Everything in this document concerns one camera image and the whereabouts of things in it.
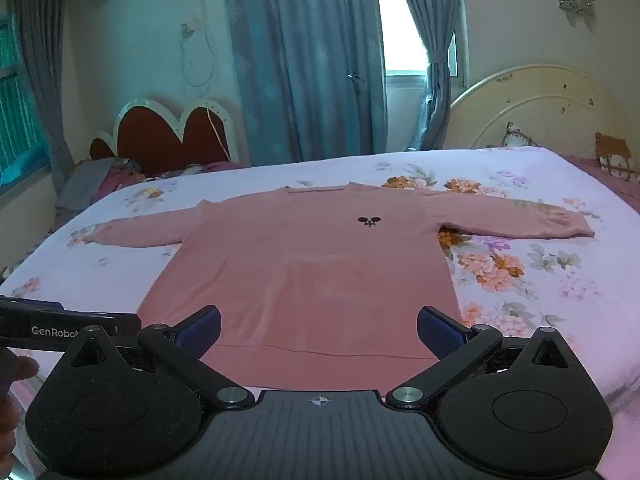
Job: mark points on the pile of clothes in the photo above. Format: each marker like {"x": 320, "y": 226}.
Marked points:
{"x": 95, "y": 182}

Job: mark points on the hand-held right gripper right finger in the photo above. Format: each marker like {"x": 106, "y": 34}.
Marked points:
{"x": 440, "y": 334}

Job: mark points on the floral bedsheet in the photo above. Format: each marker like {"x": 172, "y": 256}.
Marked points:
{"x": 325, "y": 170}

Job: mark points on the patterned cream pillow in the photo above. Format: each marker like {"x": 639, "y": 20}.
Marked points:
{"x": 517, "y": 137}

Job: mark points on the patterned orange pillow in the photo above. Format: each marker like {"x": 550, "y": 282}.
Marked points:
{"x": 617, "y": 157}

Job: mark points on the cream round headboard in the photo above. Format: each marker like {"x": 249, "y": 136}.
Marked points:
{"x": 540, "y": 105}

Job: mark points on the teal barred window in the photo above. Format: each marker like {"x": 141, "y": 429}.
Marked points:
{"x": 17, "y": 110}

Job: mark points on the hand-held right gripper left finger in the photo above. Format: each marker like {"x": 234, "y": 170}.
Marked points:
{"x": 200, "y": 334}

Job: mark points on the pink long-sleeved sweater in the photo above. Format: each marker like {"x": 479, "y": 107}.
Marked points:
{"x": 310, "y": 270}

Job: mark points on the tied blue curtain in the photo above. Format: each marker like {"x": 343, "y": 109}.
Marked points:
{"x": 435, "y": 85}

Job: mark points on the wide blue curtain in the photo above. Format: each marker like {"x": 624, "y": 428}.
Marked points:
{"x": 305, "y": 60}

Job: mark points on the red heart-shaped headboard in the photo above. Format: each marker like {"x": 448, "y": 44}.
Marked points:
{"x": 160, "y": 140}

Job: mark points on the person's left hand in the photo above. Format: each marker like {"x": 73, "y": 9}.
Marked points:
{"x": 12, "y": 367}

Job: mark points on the grey-blue curtain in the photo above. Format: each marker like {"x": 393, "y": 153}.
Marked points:
{"x": 42, "y": 60}

